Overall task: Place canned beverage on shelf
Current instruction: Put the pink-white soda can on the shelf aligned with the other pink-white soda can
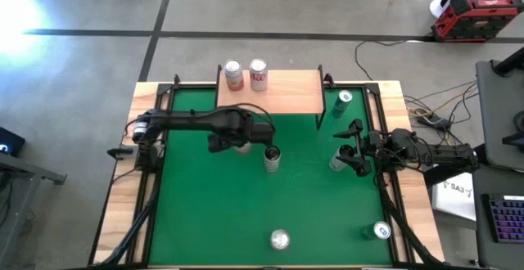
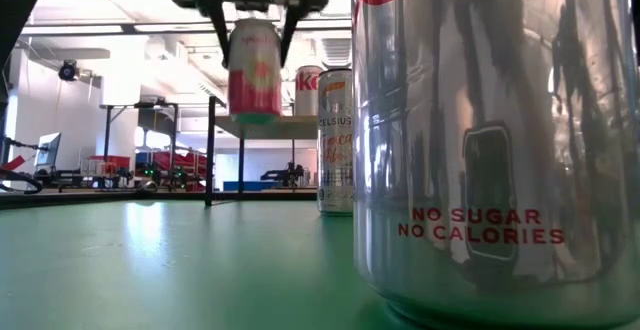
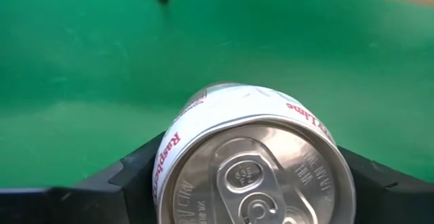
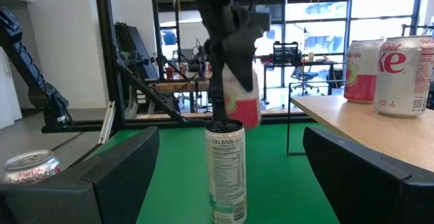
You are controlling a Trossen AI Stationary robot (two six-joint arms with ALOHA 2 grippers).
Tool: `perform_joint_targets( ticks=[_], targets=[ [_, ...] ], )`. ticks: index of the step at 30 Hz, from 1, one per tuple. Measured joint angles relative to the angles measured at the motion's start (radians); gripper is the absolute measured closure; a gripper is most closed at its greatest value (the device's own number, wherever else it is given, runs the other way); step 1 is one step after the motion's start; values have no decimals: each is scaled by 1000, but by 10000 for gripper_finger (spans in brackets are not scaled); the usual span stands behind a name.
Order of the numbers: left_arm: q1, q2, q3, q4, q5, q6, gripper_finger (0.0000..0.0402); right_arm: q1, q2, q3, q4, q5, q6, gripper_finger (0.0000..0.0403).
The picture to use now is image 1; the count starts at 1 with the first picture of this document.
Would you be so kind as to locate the white Celsius can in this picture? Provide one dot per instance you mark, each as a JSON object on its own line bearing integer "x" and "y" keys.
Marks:
{"x": 272, "y": 163}

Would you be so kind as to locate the black table clamp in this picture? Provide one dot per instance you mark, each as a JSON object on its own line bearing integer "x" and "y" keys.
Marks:
{"x": 120, "y": 152}

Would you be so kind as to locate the green table mat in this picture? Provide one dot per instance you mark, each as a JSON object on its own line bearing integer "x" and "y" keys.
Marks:
{"x": 225, "y": 212}

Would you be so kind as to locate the Spindrift can green circle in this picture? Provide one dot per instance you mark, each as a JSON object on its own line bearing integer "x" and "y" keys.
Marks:
{"x": 243, "y": 149}

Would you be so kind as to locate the silver Celsius can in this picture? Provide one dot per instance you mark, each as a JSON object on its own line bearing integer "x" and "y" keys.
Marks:
{"x": 336, "y": 164}

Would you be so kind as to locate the red black tool box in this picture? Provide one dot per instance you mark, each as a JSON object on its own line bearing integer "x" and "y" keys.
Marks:
{"x": 479, "y": 18}

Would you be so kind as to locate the black power strip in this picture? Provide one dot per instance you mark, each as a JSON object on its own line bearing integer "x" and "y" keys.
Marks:
{"x": 434, "y": 120}

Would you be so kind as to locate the blue silver Red Bull can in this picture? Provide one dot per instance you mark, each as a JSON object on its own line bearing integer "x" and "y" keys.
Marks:
{"x": 340, "y": 105}
{"x": 380, "y": 231}

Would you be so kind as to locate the white Diet Coke can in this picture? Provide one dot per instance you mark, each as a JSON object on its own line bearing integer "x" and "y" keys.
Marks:
{"x": 258, "y": 79}

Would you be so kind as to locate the black rig frame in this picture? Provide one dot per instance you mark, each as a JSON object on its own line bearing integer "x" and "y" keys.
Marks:
{"x": 192, "y": 86}

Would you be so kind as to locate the backlit keyboard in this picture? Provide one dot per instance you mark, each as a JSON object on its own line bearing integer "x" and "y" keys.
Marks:
{"x": 507, "y": 221}

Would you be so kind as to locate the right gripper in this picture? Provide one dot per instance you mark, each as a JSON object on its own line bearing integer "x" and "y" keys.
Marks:
{"x": 374, "y": 149}

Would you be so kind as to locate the white paper sign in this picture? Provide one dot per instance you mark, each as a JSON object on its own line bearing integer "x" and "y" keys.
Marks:
{"x": 454, "y": 198}

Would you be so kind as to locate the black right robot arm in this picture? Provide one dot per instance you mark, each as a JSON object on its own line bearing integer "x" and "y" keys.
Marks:
{"x": 446, "y": 155}

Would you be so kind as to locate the grey side table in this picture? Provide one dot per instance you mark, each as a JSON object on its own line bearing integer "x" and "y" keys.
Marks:
{"x": 37, "y": 174}

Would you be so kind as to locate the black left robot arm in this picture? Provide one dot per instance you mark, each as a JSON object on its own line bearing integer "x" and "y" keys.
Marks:
{"x": 192, "y": 122}

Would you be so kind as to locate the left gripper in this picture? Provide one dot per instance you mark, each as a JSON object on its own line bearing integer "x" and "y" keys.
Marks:
{"x": 239, "y": 127}

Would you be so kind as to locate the wooden shelf black legs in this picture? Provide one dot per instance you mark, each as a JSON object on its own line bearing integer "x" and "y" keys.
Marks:
{"x": 290, "y": 94}

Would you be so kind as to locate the black electronic device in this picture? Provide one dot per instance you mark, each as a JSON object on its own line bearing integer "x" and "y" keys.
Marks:
{"x": 10, "y": 139}

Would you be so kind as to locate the Spindrift can pink band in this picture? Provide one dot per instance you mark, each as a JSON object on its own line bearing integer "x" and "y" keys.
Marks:
{"x": 234, "y": 77}

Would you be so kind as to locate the silver Diet Coke can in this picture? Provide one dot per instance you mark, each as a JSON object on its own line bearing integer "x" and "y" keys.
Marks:
{"x": 280, "y": 239}

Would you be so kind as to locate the grey desk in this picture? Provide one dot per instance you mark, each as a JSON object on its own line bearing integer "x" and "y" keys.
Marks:
{"x": 497, "y": 110}
{"x": 485, "y": 253}

